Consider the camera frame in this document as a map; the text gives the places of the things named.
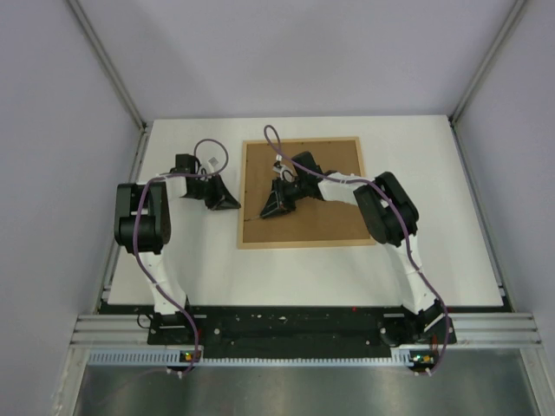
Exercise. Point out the left aluminium corner post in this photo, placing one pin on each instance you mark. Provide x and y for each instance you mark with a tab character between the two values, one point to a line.
105	62

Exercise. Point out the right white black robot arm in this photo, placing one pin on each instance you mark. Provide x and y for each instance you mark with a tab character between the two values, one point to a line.
391	219

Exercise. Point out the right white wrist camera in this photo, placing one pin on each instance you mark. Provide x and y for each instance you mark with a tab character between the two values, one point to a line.
283	171

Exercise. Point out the right aluminium corner post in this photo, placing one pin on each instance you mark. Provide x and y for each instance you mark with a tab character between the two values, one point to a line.
502	37

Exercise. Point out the light wooden picture frame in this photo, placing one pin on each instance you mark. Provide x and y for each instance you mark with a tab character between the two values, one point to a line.
314	223

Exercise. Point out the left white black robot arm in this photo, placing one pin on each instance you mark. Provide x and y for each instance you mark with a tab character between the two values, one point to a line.
142	226

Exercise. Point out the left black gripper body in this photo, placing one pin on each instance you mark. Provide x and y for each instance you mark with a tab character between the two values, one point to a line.
208	190

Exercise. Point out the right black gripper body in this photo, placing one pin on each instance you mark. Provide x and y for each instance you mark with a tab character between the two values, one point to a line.
290	193

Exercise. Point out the aluminium front rail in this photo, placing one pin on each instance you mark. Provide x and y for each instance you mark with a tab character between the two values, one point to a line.
473	330

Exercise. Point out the aluminium corner post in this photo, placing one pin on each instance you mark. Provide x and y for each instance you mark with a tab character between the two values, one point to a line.
105	62
502	37

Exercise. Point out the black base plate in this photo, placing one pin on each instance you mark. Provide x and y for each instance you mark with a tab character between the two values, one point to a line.
259	332

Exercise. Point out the grey slotted cable duct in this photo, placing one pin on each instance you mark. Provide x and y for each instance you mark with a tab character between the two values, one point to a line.
176	358

